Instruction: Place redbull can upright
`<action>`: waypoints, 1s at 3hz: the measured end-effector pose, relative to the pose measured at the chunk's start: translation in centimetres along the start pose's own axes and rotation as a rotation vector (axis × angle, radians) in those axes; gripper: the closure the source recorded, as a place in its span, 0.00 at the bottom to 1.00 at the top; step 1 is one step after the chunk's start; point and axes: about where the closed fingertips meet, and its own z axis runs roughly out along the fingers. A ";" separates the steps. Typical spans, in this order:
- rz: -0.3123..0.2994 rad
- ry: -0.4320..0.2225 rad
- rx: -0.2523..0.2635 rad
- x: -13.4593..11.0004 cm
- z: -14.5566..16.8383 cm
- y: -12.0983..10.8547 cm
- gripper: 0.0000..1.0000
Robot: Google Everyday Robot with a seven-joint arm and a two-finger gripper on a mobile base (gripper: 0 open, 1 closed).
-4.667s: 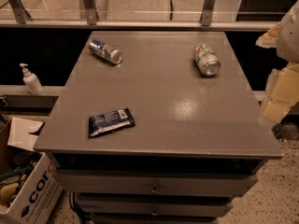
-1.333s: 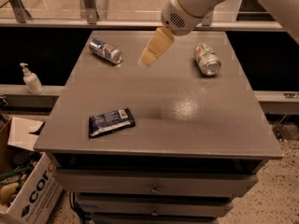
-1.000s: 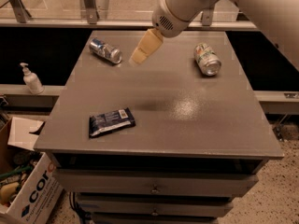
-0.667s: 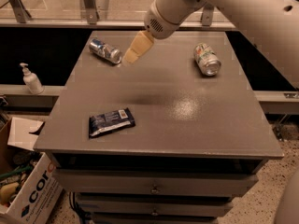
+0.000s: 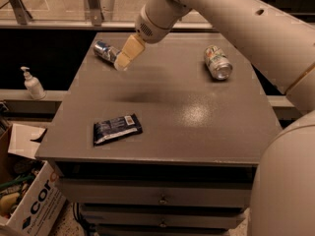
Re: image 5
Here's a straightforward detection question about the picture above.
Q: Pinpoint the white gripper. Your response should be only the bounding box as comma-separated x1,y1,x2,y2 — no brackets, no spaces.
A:
114,0,190,71

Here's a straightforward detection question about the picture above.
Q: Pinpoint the silver blue redbull can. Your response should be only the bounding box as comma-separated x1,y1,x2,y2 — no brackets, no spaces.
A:
94,40,120,63

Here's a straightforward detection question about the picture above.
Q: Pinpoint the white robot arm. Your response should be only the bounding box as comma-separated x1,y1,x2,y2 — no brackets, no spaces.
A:
115,0,315,236

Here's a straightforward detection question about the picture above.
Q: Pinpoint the dark blue snack packet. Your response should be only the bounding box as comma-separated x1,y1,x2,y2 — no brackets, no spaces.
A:
94,114,143,147

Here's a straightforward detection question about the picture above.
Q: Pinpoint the grey drawer cabinet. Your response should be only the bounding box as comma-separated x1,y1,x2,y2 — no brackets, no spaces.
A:
37,33,281,236

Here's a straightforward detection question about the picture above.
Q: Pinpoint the white pump dispenser bottle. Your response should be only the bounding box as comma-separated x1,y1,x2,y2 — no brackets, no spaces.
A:
21,66,46,100

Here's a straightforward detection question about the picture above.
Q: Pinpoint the upper grey drawer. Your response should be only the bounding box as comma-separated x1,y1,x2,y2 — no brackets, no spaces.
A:
56,178,251,208

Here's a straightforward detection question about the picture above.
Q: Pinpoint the grey drawer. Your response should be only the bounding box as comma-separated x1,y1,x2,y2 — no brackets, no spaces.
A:
81,206,245,229
56,178,251,208

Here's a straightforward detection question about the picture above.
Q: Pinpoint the white cardboard box with lettering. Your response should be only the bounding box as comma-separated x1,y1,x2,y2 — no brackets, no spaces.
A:
0,124,66,236

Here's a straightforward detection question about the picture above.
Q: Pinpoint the lower grey drawer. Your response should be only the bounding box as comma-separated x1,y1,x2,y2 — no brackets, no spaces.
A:
81,206,245,229

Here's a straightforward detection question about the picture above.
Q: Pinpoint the metal railing post middle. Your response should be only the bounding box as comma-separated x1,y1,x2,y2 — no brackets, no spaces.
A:
88,0,102,27

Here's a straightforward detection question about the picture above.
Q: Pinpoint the metal railing post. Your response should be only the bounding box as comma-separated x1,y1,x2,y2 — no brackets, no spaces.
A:
8,0,32,25
88,0,102,27

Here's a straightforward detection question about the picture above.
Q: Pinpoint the metal railing post left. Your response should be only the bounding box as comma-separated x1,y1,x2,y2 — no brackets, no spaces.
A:
8,0,32,25

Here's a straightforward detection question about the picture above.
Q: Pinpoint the black cable under cabinet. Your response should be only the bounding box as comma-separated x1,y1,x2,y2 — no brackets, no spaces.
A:
72,203,96,236

